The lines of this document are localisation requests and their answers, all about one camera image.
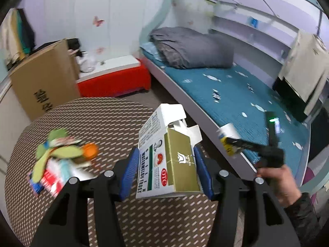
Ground large cardboard box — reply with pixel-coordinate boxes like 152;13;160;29
9;40;80;121

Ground red storage bench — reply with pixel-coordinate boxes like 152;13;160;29
76;55;151;97

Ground pink butterfly wall sticker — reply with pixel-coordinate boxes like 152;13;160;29
93;16;104;27

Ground hanging clothes row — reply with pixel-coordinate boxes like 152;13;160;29
1;8;35;65

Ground white green medicine box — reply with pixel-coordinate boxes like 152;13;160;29
136;104;202;199

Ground teal patterned mattress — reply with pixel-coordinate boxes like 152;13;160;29
140;42;310;185

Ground person's right hand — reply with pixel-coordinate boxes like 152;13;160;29
257;164;302;207

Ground brown polka dot tablecloth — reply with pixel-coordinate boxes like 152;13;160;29
5;98;217;246

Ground beige hanging shirt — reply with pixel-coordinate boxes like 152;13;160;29
278;30;328;115

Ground yellow paper card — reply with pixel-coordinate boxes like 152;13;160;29
217;122;244;157

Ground white plastic bag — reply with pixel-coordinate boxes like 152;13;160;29
76;52;97;73

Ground green paper scraps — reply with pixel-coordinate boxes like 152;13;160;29
32;128;84;183

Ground grey folded duvet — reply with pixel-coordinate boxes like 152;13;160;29
150;27;234;69

